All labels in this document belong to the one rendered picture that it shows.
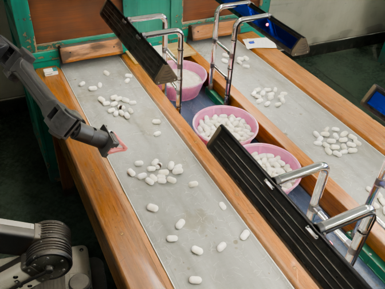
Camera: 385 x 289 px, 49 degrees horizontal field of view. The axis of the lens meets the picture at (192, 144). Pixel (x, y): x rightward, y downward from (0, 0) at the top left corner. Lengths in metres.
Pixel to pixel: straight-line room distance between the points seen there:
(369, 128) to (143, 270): 1.12
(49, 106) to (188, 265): 0.62
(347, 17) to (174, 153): 2.94
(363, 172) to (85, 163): 1.01
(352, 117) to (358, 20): 2.51
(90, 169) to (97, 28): 0.86
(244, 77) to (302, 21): 1.87
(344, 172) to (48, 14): 1.42
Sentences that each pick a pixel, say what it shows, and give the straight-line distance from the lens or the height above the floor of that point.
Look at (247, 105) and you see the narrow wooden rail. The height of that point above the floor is 0.76.
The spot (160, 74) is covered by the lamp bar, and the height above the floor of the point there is 1.08.
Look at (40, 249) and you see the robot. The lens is 1.27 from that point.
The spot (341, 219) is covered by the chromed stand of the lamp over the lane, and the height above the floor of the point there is 1.12.
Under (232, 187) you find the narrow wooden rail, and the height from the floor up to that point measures 0.76.
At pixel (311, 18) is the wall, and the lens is 3.96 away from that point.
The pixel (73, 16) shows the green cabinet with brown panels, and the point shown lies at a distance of 2.09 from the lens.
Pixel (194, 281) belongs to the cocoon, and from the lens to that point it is 1.21.
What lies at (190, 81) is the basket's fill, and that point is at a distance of 2.04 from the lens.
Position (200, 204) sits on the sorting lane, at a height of 0.74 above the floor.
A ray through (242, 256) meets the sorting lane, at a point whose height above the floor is 0.74.
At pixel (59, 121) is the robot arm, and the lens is 1.27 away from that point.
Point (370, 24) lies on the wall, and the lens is 4.51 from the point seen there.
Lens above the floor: 1.77
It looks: 39 degrees down
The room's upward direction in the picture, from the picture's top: 4 degrees clockwise
